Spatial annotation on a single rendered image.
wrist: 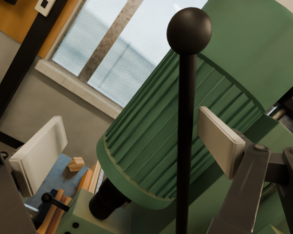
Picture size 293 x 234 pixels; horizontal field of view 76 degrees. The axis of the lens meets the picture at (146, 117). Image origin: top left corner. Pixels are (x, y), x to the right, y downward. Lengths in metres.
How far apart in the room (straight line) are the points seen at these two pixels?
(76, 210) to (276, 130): 0.37
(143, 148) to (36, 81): 1.54
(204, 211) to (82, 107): 1.47
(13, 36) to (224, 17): 1.59
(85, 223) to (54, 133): 0.28
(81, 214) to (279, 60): 0.40
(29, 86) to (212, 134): 1.69
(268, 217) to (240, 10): 0.30
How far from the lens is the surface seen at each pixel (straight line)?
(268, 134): 0.32
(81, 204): 0.43
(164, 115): 0.25
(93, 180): 0.68
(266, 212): 0.39
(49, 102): 1.77
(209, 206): 0.36
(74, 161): 0.72
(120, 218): 0.47
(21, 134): 1.99
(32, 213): 0.52
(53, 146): 0.17
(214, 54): 0.25
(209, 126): 0.16
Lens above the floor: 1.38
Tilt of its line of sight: 15 degrees down
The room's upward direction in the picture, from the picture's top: 40 degrees clockwise
